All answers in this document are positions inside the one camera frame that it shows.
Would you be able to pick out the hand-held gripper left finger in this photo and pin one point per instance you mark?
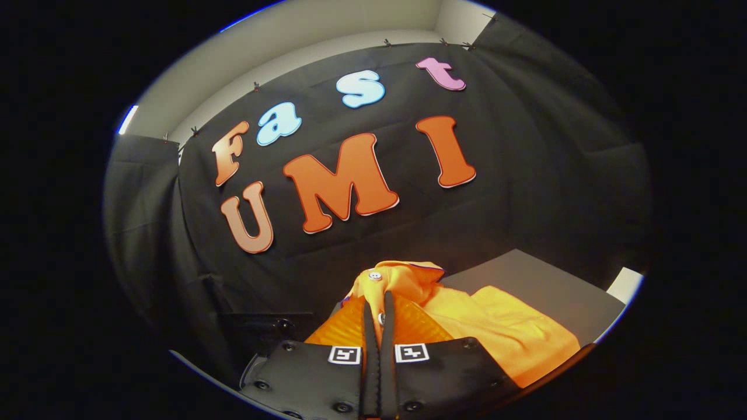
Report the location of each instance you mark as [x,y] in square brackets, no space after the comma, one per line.
[369,373]

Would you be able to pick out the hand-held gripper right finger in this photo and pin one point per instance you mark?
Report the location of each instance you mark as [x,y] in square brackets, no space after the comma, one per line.
[388,373]

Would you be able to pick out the yellow polo shirt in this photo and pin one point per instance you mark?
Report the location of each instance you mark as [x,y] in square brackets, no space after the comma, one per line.
[502,332]

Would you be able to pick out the white light strip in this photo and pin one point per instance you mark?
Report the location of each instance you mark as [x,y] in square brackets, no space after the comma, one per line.
[127,120]

